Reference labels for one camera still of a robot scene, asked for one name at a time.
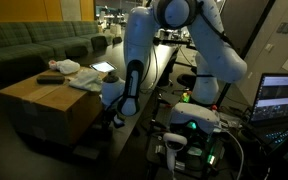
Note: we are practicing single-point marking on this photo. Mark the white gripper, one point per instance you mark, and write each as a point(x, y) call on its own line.
point(109, 120)

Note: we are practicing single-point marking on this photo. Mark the black block front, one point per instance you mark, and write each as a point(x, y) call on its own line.
point(86, 152)

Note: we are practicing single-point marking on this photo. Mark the black block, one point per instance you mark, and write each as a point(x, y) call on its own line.
point(50, 79)
point(86, 152)

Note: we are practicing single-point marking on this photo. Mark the white towel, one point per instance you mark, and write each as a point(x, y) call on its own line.
point(87, 80)

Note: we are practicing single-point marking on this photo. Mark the white plastic bag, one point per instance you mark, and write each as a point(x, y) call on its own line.
point(65, 67)

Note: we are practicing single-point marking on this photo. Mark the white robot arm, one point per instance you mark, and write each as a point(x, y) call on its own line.
point(216, 59)

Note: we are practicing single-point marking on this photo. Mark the cardboard box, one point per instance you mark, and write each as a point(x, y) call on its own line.
point(55, 112)

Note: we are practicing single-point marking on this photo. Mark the white VR controller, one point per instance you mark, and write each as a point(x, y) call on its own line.
point(174, 143)

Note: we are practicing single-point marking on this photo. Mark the white tablet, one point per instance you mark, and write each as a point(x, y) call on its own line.
point(103, 66)

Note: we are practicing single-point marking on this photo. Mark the white VR headset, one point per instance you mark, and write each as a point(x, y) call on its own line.
point(205, 119)

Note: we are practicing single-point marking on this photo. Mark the green plaid sofa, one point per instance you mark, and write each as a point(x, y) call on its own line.
point(49, 40)

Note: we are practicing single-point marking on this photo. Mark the open laptop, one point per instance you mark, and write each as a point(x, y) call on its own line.
point(269, 114)

